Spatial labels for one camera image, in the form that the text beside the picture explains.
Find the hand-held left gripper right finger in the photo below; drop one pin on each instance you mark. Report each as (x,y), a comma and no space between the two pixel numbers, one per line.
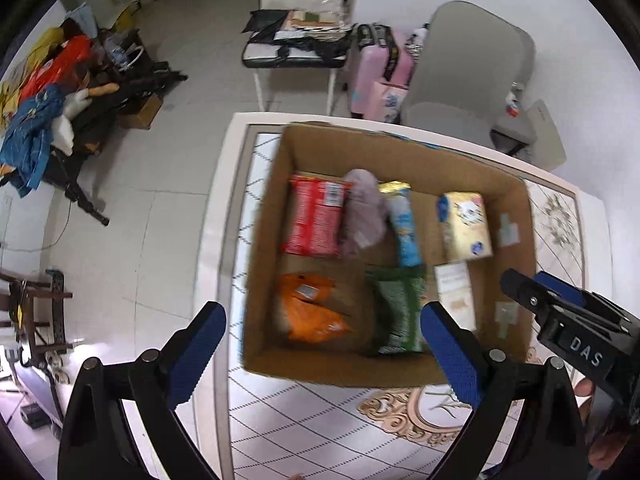
(450,352)

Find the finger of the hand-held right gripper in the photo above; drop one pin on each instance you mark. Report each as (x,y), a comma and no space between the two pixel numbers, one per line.
(565,292)
(522,292)

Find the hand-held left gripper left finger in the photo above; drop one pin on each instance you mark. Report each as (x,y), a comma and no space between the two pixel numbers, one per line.
(196,355)

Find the small white box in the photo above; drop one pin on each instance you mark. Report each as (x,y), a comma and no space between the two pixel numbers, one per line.
(454,290)

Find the green packet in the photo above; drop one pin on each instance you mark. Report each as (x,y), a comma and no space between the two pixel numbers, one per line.
(400,310)

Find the yellow tissue pack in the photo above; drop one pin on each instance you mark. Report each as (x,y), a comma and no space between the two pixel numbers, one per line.
(465,227)

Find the orange snack packet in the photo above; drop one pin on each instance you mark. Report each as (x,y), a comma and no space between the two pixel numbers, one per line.
(310,315)

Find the purple grey cloth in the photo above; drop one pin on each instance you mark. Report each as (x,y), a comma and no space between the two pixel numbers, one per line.
(365,210)

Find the red snack packet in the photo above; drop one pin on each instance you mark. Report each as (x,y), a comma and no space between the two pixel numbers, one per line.
(317,217)

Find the person's right hand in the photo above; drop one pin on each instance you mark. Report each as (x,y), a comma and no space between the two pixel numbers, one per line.
(584,388)

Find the floral printed tablecloth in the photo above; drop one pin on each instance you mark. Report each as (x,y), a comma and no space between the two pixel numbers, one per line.
(300,420)

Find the white board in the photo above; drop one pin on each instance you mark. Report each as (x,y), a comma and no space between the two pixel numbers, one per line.
(547,135)

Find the small grey chair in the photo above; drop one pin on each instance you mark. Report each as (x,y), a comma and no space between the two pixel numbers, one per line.
(515,132)

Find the dark wooden chair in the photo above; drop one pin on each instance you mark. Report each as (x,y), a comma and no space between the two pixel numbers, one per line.
(30,310)

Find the small black box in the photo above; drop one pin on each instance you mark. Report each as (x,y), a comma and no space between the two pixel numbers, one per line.
(34,415)

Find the small red white item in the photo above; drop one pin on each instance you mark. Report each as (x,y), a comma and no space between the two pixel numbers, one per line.
(513,105)

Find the pink paper bag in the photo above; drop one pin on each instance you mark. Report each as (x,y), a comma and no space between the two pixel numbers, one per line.
(387,102)

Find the large grey chair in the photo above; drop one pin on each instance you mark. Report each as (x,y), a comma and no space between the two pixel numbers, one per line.
(470,60)

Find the small brown cardboard box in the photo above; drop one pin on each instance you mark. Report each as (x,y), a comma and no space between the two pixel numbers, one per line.
(140,112)

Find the pink suitcase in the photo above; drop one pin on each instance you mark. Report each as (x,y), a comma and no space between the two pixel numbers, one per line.
(375,65)

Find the blue patterned cloth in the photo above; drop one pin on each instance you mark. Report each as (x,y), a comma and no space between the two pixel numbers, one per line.
(30,135)

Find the white plush toy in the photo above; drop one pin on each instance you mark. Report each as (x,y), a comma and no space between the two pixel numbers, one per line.
(75,105)

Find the clear water bottle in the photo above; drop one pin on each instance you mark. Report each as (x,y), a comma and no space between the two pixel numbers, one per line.
(117,54)

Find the red orange bag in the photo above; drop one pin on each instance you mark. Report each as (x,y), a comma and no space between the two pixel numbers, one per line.
(60,67)

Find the black cloth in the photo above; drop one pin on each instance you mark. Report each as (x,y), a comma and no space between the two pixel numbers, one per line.
(320,46)

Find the yellow cloth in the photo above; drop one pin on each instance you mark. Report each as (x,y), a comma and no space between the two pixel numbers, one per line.
(20,85)

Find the black bag on chair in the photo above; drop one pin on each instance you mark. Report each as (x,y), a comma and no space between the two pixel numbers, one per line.
(265,25)

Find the stack of papers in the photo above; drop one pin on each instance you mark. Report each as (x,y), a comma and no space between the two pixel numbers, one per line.
(315,19)

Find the yellow bag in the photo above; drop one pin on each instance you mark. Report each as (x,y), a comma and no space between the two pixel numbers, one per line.
(127,17)

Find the light blue cloth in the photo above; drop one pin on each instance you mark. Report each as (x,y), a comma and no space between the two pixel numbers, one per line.
(82,20)

